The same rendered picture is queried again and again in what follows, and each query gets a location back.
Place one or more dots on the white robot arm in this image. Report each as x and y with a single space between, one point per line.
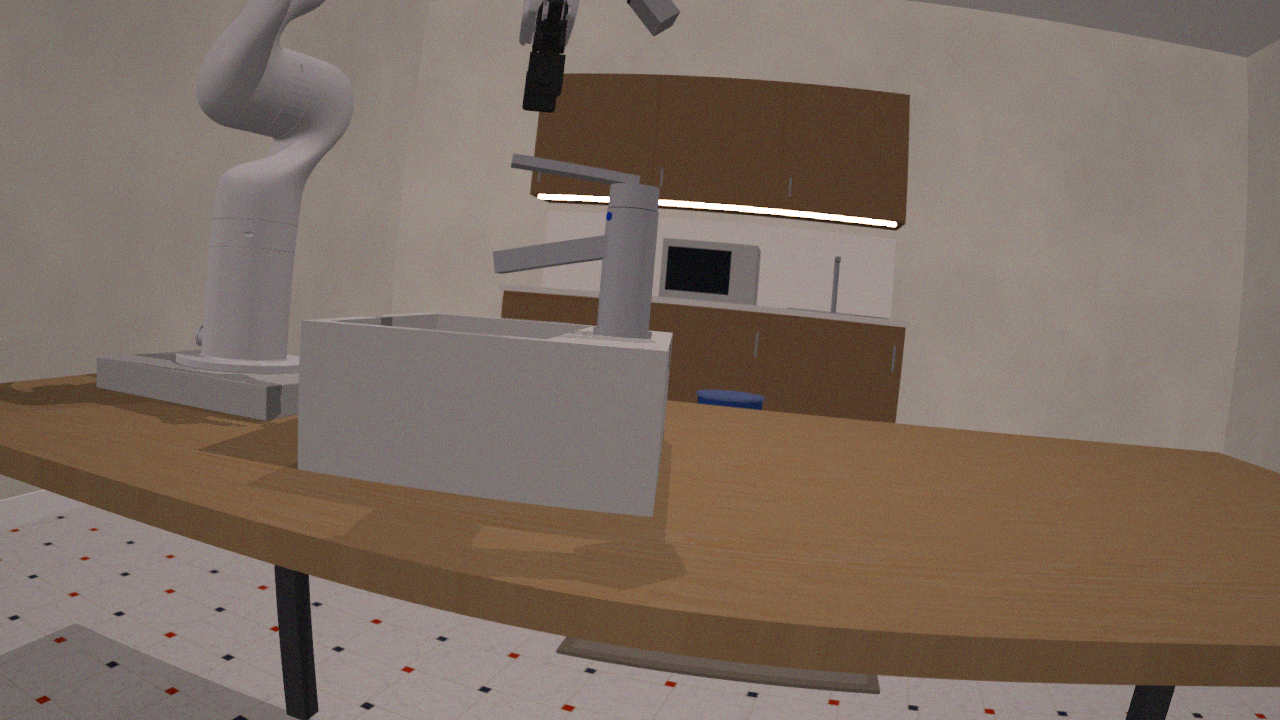
248 82

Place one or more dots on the grey mixer tap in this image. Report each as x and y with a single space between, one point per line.
627 249

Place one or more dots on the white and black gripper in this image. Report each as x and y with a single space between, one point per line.
546 67

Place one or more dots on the grey sink basin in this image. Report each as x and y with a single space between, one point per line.
571 421

